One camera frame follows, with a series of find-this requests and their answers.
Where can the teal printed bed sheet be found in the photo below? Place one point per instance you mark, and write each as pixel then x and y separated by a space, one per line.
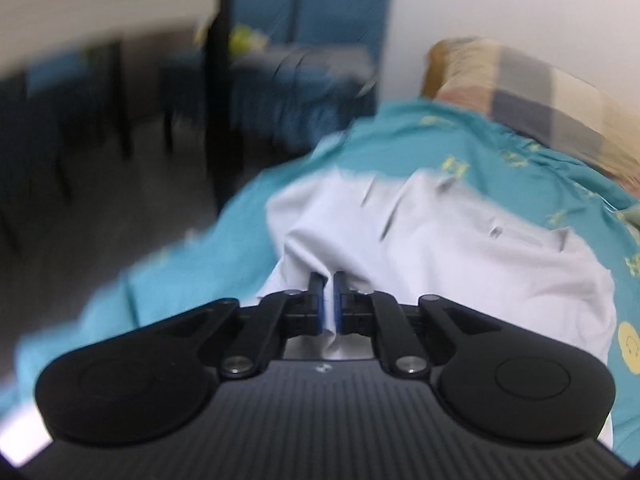
pixel 400 135

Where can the white garment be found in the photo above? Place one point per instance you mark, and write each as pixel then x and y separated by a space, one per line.
pixel 450 260

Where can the white desk with black legs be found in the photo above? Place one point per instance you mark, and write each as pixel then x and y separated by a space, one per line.
pixel 100 0

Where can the grey cloth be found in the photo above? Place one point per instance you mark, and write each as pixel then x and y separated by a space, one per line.
pixel 325 57

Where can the plaid pillow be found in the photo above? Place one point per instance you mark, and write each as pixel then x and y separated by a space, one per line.
pixel 525 90

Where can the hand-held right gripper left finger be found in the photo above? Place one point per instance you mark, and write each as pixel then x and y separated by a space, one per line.
pixel 319 310

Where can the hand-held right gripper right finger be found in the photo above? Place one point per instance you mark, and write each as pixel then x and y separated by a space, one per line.
pixel 339 310

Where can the yellow-green ball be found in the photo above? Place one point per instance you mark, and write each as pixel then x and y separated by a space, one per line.
pixel 242 40

